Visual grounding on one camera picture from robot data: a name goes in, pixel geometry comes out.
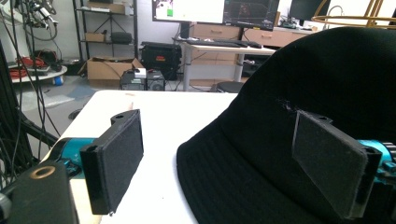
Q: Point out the black metal shelf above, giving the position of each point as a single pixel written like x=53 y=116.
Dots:
x=107 y=28

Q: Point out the black metal stand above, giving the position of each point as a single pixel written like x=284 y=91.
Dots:
x=14 y=118

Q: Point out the small cardboard box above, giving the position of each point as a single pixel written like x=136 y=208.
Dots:
x=95 y=37

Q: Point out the open cardboard box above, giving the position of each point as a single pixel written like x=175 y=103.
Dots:
x=109 y=70

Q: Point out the small dark monitor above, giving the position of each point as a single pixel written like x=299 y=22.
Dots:
x=306 y=10

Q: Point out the black equipment case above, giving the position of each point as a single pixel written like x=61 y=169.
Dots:
x=160 y=57

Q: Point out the gold metal hat stand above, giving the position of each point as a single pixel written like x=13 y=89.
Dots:
x=355 y=15

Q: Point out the black bucket hat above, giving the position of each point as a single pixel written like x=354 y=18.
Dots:
x=295 y=130

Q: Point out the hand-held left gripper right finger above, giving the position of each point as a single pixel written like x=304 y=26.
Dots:
x=331 y=161

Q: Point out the computer monitor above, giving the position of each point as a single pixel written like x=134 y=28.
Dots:
x=214 y=12

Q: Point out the white office desk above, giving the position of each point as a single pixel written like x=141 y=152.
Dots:
x=224 y=56

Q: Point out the black keyboard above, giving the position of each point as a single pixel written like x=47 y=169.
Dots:
x=214 y=43

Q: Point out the wooden drawer cabinet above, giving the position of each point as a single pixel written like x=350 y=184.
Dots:
x=249 y=34

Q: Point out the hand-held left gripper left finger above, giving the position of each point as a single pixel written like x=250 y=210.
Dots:
x=116 y=161

